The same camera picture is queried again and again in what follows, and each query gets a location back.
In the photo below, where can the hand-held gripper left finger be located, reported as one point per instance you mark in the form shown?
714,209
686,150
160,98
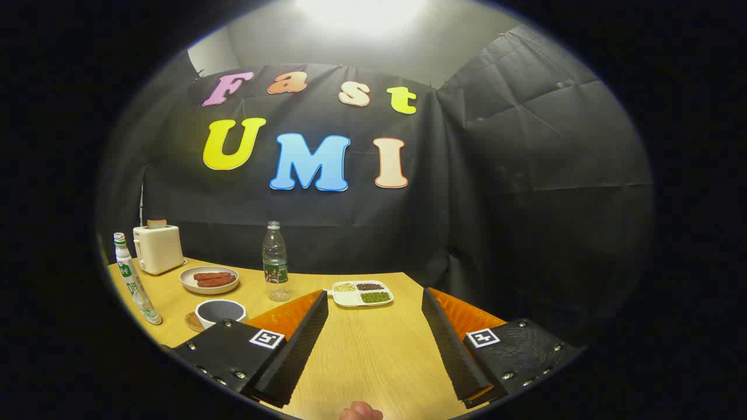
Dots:
297,350

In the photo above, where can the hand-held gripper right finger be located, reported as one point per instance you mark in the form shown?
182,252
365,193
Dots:
452,350

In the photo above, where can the round cork coaster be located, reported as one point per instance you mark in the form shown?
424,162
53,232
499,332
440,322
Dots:
191,322

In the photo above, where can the white juice bottle green label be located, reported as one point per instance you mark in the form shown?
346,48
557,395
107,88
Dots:
137,286

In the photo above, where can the clear plastic water bottle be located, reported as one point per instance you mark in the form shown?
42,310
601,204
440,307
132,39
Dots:
275,262

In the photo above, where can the white divided dish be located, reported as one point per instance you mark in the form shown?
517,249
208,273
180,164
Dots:
349,299

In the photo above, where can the wooden table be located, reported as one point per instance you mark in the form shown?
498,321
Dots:
373,350

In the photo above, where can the pile of yellow beans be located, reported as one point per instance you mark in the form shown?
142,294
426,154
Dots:
344,287

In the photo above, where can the pile of green beans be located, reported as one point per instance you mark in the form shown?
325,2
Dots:
375,297

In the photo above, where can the pile of dark beans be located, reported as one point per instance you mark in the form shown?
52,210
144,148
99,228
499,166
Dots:
369,286

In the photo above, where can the red sausage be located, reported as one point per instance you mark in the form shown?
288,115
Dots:
217,283
211,275

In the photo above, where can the white round plate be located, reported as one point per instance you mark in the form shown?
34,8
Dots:
188,280

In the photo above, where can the black backdrop cloth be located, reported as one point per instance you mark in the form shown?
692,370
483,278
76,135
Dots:
496,204

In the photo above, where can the cream toaster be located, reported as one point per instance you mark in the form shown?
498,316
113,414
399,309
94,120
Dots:
157,248

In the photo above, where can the toast slice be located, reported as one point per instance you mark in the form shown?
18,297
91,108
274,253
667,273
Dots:
156,224

